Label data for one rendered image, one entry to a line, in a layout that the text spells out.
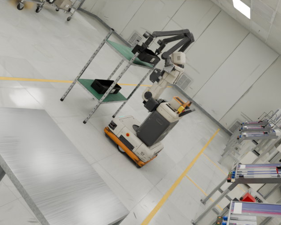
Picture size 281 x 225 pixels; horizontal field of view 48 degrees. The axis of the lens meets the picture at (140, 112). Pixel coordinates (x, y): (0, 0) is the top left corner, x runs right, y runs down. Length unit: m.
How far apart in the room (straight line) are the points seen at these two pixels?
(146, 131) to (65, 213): 2.64
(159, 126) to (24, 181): 2.65
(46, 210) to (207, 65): 10.14
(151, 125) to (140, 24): 8.34
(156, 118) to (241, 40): 7.67
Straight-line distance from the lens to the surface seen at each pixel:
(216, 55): 11.04
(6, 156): 1.28
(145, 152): 3.76
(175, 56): 3.83
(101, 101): 3.77
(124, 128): 3.82
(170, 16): 11.54
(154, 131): 3.73
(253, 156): 6.95
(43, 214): 1.16
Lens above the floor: 1.54
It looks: 15 degrees down
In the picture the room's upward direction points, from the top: 40 degrees clockwise
